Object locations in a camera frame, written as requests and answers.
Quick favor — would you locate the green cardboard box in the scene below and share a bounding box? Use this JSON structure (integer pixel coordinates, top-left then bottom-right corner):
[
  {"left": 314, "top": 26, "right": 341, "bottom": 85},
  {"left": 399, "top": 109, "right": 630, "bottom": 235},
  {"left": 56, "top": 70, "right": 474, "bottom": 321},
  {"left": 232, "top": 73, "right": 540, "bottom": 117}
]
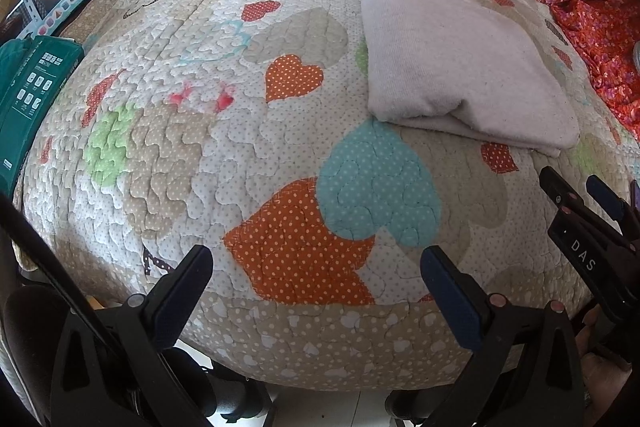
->
[{"left": 0, "top": 36, "right": 84, "bottom": 196}]

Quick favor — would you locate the heart patchwork quilt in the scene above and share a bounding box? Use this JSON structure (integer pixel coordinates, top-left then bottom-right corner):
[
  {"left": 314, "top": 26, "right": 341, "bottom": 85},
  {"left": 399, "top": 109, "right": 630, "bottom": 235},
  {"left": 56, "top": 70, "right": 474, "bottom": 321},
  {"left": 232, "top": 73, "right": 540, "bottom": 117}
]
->
[{"left": 13, "top": 0, "right": 639, "bottom": 390}]

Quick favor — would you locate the colourful dotted strip box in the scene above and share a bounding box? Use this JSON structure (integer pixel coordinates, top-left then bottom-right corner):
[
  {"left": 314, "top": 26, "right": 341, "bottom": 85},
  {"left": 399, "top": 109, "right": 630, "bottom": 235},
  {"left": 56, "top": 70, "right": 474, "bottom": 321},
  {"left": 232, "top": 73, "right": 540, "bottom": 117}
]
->
[{"left": 18, "top": 0, "right": 87, "bottom": 39}]

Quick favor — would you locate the pink knitted sweater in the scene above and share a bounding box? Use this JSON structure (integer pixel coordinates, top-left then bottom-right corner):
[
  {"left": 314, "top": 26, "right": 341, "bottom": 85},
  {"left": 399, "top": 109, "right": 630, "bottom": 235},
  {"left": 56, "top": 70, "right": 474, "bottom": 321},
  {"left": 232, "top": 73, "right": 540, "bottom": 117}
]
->
[{"left": 360, "top": 0, "right": 579, "bottom": 157}]

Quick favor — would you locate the black cable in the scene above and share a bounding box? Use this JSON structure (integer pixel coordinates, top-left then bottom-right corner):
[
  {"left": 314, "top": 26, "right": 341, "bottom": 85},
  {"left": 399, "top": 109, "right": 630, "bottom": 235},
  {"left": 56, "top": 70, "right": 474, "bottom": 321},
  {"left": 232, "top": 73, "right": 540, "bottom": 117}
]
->
[{"left": 0, "top": 190, "right": 166, "bottom": 408}]

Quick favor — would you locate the person right hand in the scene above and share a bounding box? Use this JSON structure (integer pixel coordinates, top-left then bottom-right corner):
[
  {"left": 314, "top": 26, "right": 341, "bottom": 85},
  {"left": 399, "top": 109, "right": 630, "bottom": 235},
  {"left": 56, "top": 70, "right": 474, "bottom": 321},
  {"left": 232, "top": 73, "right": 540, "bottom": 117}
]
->
[{"left": 576, "top": 305, "right": 632, "bottom": 426}]

